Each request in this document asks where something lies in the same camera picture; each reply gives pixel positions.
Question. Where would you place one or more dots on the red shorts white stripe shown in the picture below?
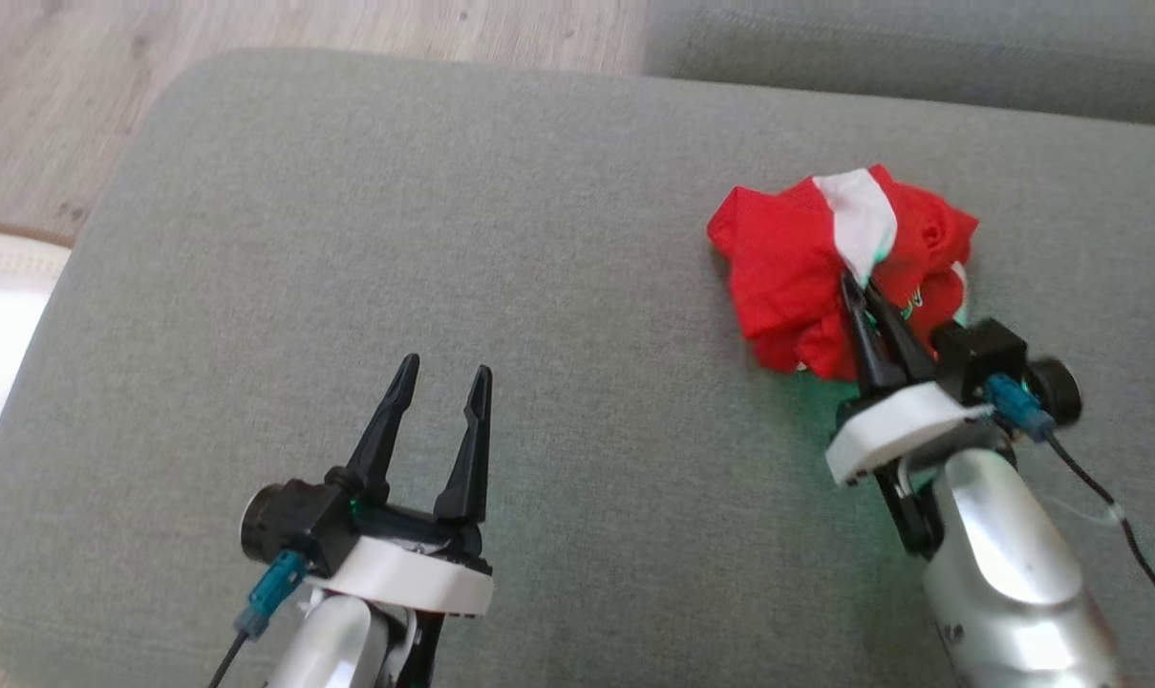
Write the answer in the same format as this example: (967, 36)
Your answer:
(787, 268)

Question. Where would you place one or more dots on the white rug brown edge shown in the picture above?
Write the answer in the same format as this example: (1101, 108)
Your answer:
(4, 334)

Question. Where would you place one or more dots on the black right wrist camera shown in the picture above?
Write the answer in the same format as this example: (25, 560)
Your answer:
(983, 354)

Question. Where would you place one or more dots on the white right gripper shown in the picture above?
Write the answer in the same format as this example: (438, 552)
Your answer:
(892, 425)

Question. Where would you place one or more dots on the grey sofa back cushion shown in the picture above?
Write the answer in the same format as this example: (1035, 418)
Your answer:
(921, 48)

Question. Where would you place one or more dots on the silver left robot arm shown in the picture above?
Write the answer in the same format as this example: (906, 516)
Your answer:
(333, 640)

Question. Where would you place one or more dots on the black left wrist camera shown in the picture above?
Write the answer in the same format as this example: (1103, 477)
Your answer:
(300, 521)

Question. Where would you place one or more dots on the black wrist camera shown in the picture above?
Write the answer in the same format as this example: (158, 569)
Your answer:
(983, 354)
(300, 521)

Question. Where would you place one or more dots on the grey sofa seat cushion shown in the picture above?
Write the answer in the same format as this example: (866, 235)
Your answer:
(539, 239)

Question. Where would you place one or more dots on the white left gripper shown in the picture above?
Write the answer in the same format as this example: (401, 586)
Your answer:
(415, 573)

